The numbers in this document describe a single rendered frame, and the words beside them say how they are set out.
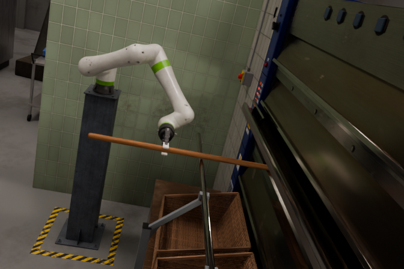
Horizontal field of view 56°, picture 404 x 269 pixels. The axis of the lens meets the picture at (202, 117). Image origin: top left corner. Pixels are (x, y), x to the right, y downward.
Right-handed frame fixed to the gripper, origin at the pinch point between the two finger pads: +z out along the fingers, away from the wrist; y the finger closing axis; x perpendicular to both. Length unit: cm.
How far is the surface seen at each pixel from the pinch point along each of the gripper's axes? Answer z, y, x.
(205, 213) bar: 51, 2, -19
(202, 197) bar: 38.1, 2.4, -18.2
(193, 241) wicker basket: -7, 60, -29
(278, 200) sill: 30, 2, -56
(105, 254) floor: -55, 119, 24
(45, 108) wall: -127, 42, 97
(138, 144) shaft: 1.8, -0.5, 14.0
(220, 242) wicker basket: -9, 59, -46
